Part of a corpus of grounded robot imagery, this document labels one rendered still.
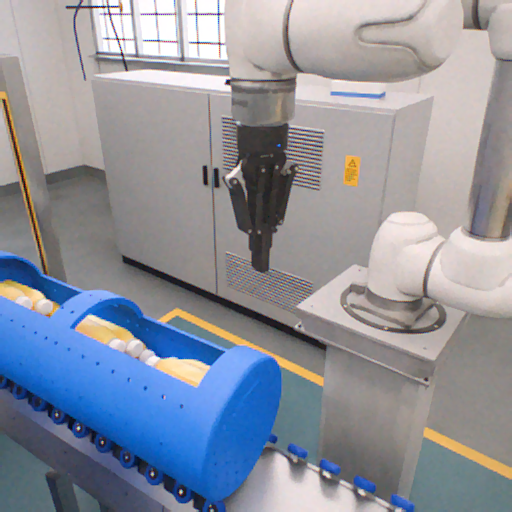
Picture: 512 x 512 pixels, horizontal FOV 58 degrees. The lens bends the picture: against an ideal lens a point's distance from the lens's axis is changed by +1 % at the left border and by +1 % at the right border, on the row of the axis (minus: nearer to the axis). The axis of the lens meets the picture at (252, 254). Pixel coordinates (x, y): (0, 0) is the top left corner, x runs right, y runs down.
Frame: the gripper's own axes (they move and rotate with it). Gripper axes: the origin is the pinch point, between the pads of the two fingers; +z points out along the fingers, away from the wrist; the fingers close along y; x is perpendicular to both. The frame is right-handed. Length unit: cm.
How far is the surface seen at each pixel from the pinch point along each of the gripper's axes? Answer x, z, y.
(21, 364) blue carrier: -41, 35, 34
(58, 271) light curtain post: -107, 49, 10
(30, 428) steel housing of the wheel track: -48, 59, 35
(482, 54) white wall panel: -111, -16, -252
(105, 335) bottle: -34.6, 30.5, 17.0
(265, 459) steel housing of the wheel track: -2, 54, -4
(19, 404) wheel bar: -53, 54, 36
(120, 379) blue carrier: -16.2, 28.1, 20.5
